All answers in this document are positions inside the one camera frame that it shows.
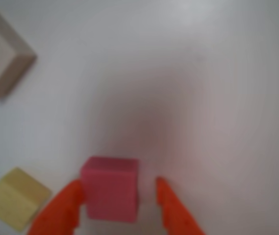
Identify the yellow cuboid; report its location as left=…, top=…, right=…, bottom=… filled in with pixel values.
left=0, top=167, right=52, bottom=231

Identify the pink cuboid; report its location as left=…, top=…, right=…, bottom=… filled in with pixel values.
left=80, top=156, right=140, bottom=224

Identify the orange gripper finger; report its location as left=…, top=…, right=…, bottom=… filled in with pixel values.
left=27, top=180, right=84, bottom=235
left=155, top=176, right=206, bottom=235

